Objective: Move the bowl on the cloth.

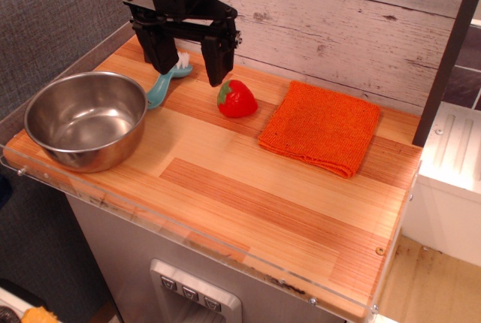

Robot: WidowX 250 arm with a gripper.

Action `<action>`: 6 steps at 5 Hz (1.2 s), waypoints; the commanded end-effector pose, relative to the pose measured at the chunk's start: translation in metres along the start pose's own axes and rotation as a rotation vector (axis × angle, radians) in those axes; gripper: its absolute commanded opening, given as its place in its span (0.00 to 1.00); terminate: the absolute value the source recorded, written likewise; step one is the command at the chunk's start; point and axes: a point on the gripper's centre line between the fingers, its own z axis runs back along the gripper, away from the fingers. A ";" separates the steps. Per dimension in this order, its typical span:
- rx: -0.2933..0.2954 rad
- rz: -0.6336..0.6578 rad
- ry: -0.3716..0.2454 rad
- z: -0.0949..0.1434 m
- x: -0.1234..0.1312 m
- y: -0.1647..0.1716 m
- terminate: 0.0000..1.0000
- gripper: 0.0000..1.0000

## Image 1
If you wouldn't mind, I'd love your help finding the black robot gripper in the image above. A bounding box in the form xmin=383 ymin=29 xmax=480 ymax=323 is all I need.
xmin=123 ymin=0 xmax=239 ymax=87

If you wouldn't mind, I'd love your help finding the stainless steel pot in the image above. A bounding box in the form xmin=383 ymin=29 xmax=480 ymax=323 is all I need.
xmin=24 ymin=71 xmax=147 ymax=173

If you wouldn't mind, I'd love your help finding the folded orange cloth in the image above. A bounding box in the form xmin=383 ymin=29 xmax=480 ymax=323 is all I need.
xmin=258 ymin=81 xmax=380 ymax=178

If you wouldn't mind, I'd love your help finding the teal dish brush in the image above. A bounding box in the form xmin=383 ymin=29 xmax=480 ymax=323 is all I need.
xmin=147 ymin=52 xmax=192 ymax=110

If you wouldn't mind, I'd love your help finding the red toy strawberry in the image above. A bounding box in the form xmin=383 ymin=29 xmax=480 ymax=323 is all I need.
xmin=217 ymin=80 xmax=259 ymax=118

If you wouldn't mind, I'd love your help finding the clear acrylic edge guard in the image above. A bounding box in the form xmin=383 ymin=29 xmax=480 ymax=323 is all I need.
xmin=4 ymin=136 xmax=421 ymax=322

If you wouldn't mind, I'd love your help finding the grey toy kitchen cabinet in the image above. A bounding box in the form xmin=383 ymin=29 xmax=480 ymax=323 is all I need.
xmin=68 ymin=197 xmax=343 ymax=322

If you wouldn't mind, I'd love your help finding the silver dispenser button panel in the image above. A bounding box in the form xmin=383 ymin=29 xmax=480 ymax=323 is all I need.
xmin=150 ymin=258 xmax=243 ymax=322

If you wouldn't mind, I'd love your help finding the yellow object bottom left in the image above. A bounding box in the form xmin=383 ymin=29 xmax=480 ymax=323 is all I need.
xmin=20 ymin=306 xmax=59 ymax=323

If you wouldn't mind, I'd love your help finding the dark right frame post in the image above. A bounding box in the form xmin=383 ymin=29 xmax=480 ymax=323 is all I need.
xmin=412 ymin=0 xmax=479 ymax=147

